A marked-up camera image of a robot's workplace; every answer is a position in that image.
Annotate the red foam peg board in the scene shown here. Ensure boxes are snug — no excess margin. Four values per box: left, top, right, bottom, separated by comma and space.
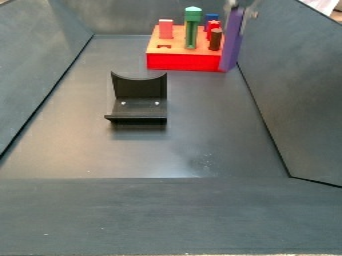
146, 25, 222, 72

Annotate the red star block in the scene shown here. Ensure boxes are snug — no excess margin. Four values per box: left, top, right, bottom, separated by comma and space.
207, 20, 222, 40

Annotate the brown cylinder block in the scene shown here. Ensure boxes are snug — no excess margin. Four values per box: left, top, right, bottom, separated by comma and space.
209, 28, 222, 51

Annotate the blue rounded block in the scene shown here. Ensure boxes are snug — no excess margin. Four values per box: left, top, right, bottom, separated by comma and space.
203, 13, 219, 32

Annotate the black curved holder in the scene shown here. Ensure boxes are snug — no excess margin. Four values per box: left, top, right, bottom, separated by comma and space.
104, 73, 167, 123

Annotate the pink red rectangular block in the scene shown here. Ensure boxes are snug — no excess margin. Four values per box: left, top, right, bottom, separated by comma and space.
159, 19, 174, 39

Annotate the purple rectangular block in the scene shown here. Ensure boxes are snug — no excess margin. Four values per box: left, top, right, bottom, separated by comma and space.
219, 7, 245, 72

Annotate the green triangular block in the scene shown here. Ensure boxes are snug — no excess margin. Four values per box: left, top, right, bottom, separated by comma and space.
185, 6, 202, 49

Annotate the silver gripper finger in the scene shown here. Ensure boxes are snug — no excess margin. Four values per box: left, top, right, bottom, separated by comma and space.
245, 0, 261, 19
225, 0, 238, 12

